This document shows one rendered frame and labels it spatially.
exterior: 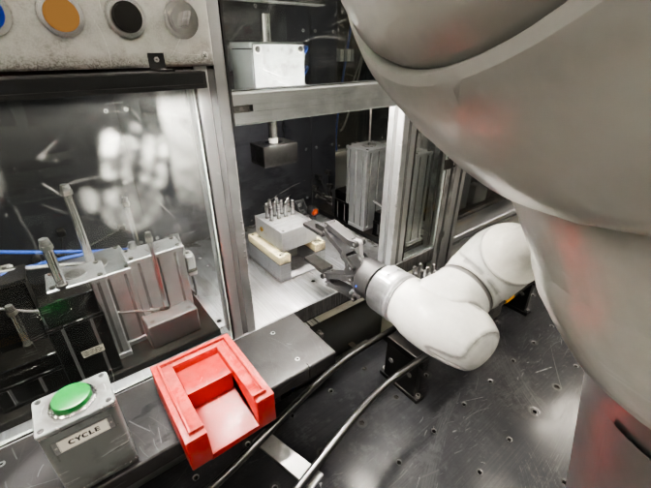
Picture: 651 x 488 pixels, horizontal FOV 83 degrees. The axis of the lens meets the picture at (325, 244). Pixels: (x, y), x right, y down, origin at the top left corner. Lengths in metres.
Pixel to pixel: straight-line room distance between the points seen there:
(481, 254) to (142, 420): 0.57
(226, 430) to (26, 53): 0.50
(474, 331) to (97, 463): 0.51
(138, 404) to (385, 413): 0.50
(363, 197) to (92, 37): 0.72
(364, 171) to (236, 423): 0.68
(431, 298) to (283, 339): 0.29
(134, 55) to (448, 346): 0.54
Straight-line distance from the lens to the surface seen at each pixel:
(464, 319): 0.57
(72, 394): 0.55
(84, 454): 0.57
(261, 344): 0.71
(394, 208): 0.86
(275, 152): 0.83
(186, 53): 0.54
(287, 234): 0.83
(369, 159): 0.99
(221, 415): 0.61
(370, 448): 0.85
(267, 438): 0.71
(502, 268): 0.62
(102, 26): 0.51
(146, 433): 0.64
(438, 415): 0.92
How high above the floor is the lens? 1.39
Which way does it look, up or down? 28 degrees down
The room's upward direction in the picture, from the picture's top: straight up
